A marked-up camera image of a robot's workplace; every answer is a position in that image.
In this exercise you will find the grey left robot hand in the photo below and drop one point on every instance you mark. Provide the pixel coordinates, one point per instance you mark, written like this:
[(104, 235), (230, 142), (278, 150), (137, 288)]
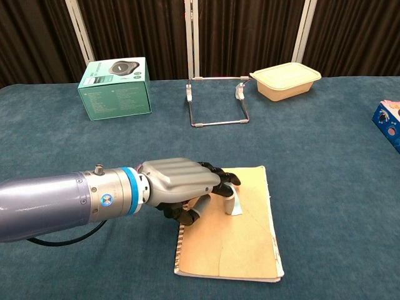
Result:
[(181, 181)]

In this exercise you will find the light blue paper strip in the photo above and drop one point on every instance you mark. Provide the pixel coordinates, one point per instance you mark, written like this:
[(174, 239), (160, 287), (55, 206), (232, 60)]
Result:
[(238, 206)]

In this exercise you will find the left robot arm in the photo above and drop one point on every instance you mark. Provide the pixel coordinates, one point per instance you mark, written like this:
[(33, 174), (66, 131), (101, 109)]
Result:
[(62, 200)]

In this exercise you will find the spiral-bound kraft cover notebook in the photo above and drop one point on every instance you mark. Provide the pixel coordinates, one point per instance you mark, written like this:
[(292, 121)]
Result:
[(237, 240)]

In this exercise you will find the teal speaker product box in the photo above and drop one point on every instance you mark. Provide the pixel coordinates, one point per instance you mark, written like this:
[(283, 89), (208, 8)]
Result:
[(115, 93)]

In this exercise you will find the cream plastic lidded container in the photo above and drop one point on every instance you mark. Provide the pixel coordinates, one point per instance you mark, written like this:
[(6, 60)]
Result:
[(284, 82)]

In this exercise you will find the dark brown pleated curtain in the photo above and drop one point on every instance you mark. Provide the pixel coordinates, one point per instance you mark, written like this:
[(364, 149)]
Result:
[(250, 34)]

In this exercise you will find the blue cartoon print box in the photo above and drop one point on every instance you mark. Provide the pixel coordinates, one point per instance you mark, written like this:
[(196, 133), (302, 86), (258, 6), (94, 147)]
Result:
[(389, 122)]

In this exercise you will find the white screen frame post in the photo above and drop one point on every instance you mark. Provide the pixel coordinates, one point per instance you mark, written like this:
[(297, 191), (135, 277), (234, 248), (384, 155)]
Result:
[(79, 29), (191, 34), (303, 29)]

